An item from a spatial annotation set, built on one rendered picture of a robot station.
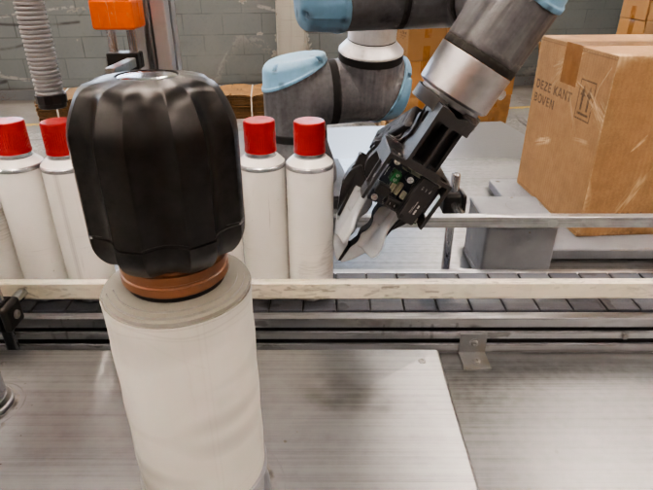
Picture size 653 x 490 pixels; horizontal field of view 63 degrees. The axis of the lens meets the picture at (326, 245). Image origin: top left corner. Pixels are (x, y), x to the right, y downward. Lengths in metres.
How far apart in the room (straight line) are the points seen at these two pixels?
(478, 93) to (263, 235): 0.26
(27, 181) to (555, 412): 0.59
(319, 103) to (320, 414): 0.62
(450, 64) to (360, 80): 0.47
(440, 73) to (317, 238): 0.21
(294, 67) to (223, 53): 5.11
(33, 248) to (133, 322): 0.39
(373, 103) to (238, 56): 5.10
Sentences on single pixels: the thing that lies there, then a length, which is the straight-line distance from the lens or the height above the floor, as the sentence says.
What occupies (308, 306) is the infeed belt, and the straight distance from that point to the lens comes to 0.62.
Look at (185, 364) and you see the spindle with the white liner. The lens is 0.30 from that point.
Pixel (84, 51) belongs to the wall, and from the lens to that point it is 6.25.
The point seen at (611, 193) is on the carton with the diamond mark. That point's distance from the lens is 0.91.
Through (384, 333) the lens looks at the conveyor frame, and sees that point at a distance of 0.62.
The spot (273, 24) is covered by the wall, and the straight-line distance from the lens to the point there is 6.03.
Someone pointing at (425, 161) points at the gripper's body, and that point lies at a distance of 0.51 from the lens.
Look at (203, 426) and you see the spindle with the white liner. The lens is 0.33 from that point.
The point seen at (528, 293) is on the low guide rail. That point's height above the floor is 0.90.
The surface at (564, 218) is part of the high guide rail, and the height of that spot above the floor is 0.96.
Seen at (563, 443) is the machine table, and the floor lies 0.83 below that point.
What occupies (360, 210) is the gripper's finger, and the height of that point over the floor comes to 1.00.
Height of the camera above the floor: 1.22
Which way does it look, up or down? 27 degrees down
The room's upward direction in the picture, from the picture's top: straight up
